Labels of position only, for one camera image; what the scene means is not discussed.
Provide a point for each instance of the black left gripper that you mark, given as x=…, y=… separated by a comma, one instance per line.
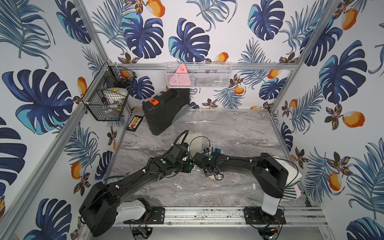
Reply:
x=186, y=163

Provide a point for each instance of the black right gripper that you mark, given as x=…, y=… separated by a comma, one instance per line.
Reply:
x=205, y=174

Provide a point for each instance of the clear plastic vacuum bag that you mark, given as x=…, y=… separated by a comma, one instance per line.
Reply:
x=234, y=190

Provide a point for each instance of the cream and teal towel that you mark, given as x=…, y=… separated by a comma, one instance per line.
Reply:
x=216, y=150

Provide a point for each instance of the white towel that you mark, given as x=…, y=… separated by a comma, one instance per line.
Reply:
x=294, y=174

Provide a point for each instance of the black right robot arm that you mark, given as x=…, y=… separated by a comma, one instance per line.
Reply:
x=272, y=173

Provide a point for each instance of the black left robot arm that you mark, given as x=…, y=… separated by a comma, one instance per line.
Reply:
x=100, y=207

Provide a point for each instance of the green striped folded towel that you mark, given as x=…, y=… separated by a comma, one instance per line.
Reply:
x=292, y=193

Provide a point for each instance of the black plastic tool case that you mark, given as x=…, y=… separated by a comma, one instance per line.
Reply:
x=162, y=109

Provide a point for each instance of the small black orange box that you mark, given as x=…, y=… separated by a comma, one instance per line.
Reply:
x=134, y=123

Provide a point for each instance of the pink triangle object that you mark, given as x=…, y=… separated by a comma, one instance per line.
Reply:
x=180, y=78

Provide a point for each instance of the aluminium front rail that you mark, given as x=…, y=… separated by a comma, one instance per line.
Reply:
x=217, y=217

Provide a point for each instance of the clear wall-mounted tray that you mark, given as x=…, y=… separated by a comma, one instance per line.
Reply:
x=205, y=75

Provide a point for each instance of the black wire basket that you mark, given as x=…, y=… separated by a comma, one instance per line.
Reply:
x=109, y=93

